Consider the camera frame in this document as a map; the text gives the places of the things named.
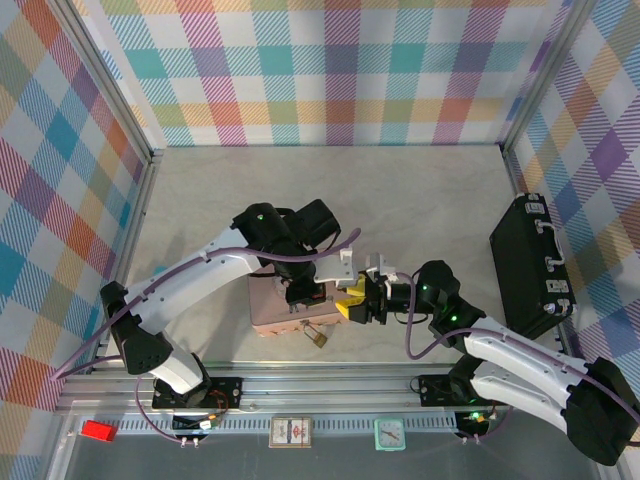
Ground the brass padlock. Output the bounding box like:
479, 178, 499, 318
299, 322, 331, 350

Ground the pink wedding cartoon box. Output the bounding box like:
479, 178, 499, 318
248, 272, 347, 340

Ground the black hard carrying case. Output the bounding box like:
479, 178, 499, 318
488, 193, 579, 341

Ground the small teal square clock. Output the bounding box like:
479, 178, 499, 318
373, 418, 405, 452

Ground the red plastic block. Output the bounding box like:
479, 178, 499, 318
80, 419, 119, 443

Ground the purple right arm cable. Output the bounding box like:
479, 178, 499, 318
392, 269, 640, 450

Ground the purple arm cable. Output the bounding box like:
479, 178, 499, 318
51, 227, 363, 384
392, 269, 640, 450

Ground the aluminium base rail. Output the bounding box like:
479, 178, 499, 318
53, 372, 506, 419

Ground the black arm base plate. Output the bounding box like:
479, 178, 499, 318
416, 373, 501, 407
151, 375, 245, 410

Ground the slotted grey cable duct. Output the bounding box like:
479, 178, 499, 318
74, 415, 464, 432

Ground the short purple base cable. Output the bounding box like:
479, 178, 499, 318
134, 377, 190, 445
460, 405, 512, 445

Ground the aluminium frame post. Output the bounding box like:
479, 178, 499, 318
499, 0, 601, 156
47, 0, 166, 164

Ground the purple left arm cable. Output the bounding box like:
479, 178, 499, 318
51, 227, 363, 384

